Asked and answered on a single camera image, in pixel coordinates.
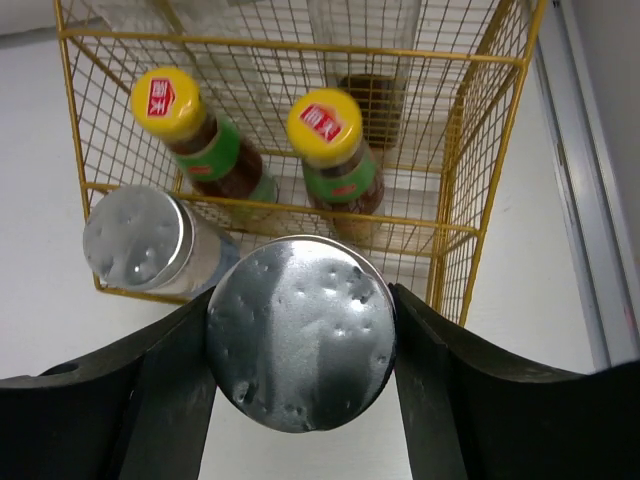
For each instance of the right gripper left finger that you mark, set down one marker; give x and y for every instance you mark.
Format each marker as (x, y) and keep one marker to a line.
(138, 408)

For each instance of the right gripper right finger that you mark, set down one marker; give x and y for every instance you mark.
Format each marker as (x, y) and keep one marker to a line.
(473, 410)

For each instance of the silver lid shaker jar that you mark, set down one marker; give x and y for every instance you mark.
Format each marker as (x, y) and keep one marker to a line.
(300, 334)
(144, 240)

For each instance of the clear glass oil bottle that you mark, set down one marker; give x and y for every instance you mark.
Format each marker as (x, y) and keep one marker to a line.
(227, 75)

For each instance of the dark liquid glass bottle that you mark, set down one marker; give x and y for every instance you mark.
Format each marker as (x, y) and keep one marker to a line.
(377, 82)

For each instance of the yellow wire rack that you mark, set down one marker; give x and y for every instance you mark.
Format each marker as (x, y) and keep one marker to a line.
(467, 69)

